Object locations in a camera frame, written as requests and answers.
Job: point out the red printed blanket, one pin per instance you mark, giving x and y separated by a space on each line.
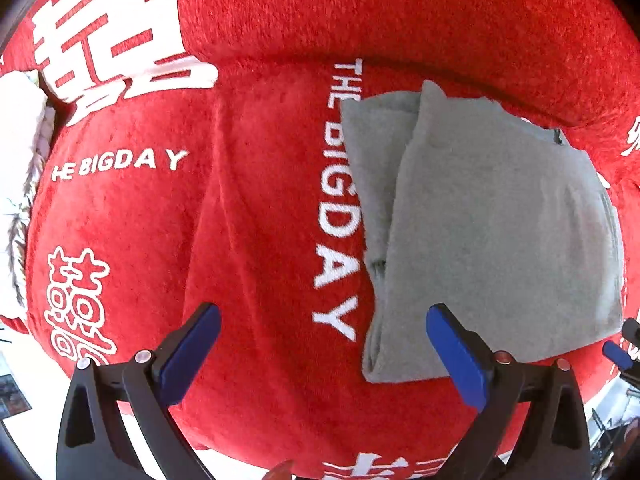
250 210

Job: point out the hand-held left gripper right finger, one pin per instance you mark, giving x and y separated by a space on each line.
457 355

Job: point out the white cloth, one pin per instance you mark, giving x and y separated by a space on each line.
17 110

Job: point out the grey shirt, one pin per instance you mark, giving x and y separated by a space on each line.
475 210

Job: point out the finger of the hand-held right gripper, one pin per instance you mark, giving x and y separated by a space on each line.
631 331
615 352

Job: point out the dark clutter pile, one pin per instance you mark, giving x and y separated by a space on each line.
612 445

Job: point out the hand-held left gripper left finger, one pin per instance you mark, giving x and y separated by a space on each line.
192 350

